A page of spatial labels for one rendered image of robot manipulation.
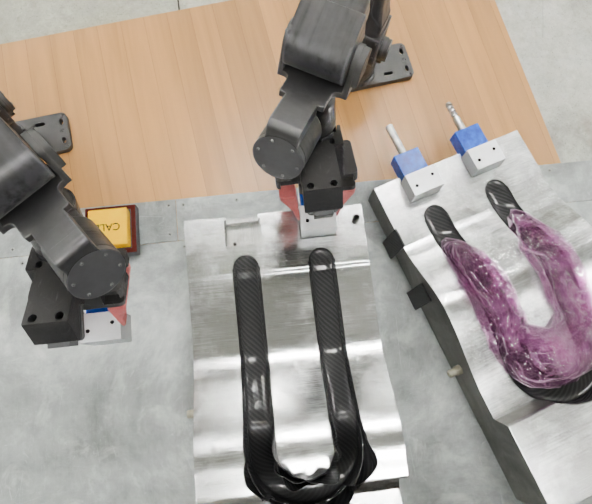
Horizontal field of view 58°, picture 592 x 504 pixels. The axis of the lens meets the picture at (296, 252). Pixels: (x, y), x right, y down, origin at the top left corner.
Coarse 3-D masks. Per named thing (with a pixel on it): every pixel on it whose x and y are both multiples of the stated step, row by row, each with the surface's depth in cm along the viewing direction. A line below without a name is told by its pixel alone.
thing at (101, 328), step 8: (88, 312) 68; (96, 312) 68; (104, 312) 67; (88, 320) 66; (96, 320) 67; (104, 320) 67; (112, 320) 67; (128, 320) 71; (88, 328) 66; (96, 328) 66; (104, 328) 66; (112, 328) 66; (120, 328) 66; (128, 328) 70; (88, 336) 66; (96, 336) 66; (104, 336) 66; (112, 336) 66; (120, 336) 66; (128, 336) 70; (88, 344) 68; (96, 344) 69; (104, 344) 71
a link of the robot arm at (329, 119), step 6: (330, 102) 59; (330, 108) 60; (318, 114) 59; (324, 114) 59; (330, 114) 60; (324, 120) 60; (330, 120) 61; (324, 126) 61; (330, 126) 61; (324, 132) 61
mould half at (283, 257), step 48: (192, 240) 77; (288, 240) 77; (336, 240) 78; (192, 288) 76; (288, 288) 76; (192, 336) 74; (288, 336) 75; (240, 384) 71; (288, 384) 71; (384, 384) 71; (240, 432) 67; (288, 432) 67; (384, 432) 67; (240, 480) 65; (384, 480) 66
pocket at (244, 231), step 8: (224, 224) 79; (232, 224) 80; (240, 224) 80; (248, 224) 81; (256, 224) 81; (224, 232) 78; (232, 232) 80; (240, 232) 80; (248, 232) 80; (256, 232) 80; (232, 240) 80; (240, 240) 80; (248, 240) 80; (256, 240) 80
